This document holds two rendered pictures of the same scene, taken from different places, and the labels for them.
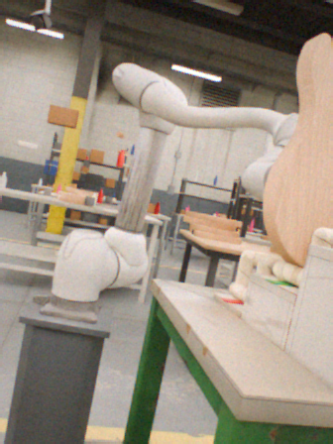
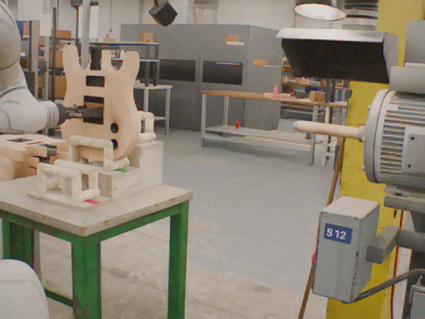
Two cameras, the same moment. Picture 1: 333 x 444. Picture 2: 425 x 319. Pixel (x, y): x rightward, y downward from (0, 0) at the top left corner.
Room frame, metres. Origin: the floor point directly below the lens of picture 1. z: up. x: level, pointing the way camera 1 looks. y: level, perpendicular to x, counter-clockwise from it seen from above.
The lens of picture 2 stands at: (1.77, 1.26, 1.43)
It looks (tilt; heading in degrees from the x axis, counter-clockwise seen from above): 10 degrees down; 224
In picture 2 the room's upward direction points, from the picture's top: 3 degrees clockwise
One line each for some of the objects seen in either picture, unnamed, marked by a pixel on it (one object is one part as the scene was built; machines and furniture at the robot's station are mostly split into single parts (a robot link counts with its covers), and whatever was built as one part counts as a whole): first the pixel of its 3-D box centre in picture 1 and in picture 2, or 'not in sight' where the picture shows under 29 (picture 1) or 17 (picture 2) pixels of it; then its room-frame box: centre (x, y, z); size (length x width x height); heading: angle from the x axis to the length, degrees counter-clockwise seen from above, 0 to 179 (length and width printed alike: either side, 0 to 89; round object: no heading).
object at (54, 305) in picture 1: (67, 301); not in sight; (1.34, 0.27, 0.73); 0.22 x 0.18 x 0.06; 95
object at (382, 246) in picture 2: not in sight; (384, 243); (0.64, 0.76, 1.02); 0.19 x 0.04 x 0.04; 13
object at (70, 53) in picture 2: not in sight; (73, 58); (0.77, -0.45, 1.41); 0.07 x 0.04 x 0.10; 105
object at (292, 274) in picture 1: (293, 274); (118, 164); (0.71, -0.23, 1.04); 0.11 x 0.03 x 0.03; 16
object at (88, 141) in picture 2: not in sight; (90, 142); (0.77, -0.32, 1.12); 0.20 x 0.03 x 0.03; 105
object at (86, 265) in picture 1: (83, 262); (6, 311); (1.35, 0.24, 0.87); 0.18 x 0.16 x 0.22; 148
